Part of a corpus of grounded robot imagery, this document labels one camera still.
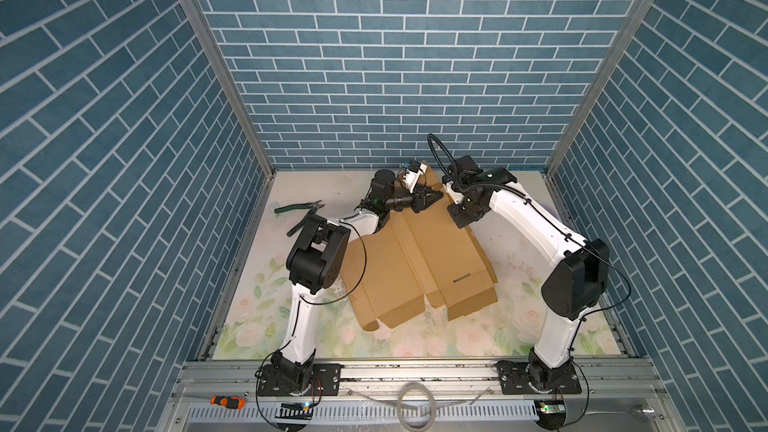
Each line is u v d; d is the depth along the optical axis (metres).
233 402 0.69
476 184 0.61
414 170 0.82
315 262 0.56
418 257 0.92
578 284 0.47
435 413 0.70
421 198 0.84
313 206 1.08
